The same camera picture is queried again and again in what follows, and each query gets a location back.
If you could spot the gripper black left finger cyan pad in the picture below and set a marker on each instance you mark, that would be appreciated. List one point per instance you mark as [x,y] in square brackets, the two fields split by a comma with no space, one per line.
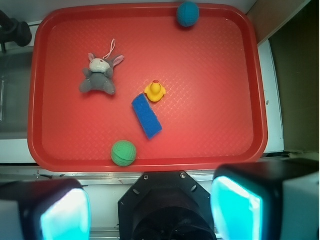
[44,210]

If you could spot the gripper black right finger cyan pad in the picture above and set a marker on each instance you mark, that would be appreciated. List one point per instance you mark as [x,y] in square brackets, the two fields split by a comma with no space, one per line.
[267,200]

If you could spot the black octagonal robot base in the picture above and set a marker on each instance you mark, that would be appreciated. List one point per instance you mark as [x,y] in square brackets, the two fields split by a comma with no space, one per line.
[166,206]

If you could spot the green foam ball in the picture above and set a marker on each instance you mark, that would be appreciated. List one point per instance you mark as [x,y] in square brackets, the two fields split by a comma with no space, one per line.
[123,153]

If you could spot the blue sponge block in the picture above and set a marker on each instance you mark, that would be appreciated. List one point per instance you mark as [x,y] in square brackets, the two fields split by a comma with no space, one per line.
[146,116]

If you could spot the red plastic tray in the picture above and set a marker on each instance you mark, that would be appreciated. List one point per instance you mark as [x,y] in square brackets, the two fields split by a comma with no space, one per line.
[213,112]

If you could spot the gray plush bunny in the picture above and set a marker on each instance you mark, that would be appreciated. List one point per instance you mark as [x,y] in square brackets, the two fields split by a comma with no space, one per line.
[99,74]

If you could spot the yellow rubber duck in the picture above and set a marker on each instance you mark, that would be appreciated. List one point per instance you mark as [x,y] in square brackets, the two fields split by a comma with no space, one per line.
[155,91]

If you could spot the black clamp knob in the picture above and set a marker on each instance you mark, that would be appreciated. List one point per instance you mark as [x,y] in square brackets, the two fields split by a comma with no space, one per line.
[11,30]

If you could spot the blue foam ball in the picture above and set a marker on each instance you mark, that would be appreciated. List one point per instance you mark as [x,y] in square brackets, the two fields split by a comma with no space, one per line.
[188,14]

